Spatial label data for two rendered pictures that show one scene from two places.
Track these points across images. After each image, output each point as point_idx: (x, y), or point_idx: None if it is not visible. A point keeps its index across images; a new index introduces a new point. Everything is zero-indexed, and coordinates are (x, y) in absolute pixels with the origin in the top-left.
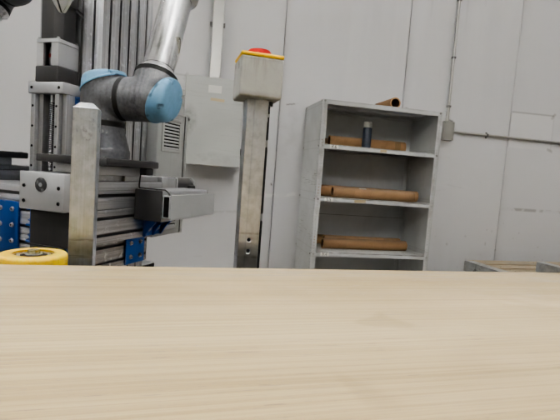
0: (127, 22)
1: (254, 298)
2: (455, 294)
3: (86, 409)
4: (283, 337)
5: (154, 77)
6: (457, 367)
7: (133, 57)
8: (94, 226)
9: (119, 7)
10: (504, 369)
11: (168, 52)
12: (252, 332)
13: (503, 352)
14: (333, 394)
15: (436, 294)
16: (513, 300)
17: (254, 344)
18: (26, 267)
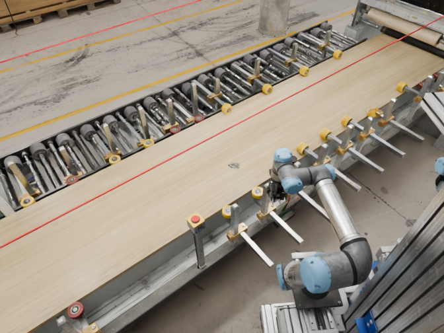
0: (393, 297)
1: (179, 212)
2: (144, 235)
3: (180, 183)
4: (170, 201)
5: (285, 264)
6: (149, 203)
7: (387, 318)
8: (231, 224)
9: (391, 281)
10: (144, 205)
11: (291, 269)
12: (174, 201)
13: (143, 211)
14: (162, 193)
15: (148, 232)
16: (133, 238)
17: (172, 198)
18: (222, 205)
